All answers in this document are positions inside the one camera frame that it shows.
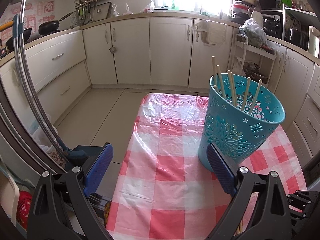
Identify cream kitchen cabinets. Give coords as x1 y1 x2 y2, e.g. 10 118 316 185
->
0 12 320 181

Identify teal perforated plastic basket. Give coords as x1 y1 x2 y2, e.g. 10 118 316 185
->
198 73 285 170

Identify white shelf rack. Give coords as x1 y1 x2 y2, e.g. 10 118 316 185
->
227 34 277 87

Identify red white checkered tablecloth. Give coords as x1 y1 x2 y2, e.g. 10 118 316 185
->
105 93 308 240

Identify red patterned bag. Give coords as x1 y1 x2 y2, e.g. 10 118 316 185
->
16 191 33 229

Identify black frying pan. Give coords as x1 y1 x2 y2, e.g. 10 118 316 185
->
39 12 72 36

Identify metal chair frame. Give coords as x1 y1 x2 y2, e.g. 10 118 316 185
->
12 0 68 161

